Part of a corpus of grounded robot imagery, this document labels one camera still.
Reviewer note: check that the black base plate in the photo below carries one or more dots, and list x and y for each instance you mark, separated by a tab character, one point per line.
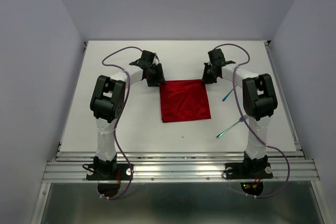
122	172
236	171

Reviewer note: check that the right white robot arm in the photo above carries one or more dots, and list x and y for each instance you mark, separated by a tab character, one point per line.
255	95

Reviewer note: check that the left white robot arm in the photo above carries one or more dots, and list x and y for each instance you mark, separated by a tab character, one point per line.
108	101

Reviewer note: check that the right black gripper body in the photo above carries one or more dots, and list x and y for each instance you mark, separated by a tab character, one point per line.
208	75

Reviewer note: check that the iridescent metal spoon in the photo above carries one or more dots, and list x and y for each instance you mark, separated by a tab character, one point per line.
227	95

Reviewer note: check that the iridescent metal fork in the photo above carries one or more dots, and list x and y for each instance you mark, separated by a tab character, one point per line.
229	128

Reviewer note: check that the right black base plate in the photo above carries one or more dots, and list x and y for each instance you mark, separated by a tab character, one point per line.
236	171

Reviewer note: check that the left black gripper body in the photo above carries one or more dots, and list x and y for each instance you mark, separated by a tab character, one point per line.
156	76

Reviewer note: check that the red cloth napkin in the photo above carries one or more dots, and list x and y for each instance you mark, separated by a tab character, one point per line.
183	101

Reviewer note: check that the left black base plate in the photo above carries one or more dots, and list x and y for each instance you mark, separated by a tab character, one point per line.
122	172

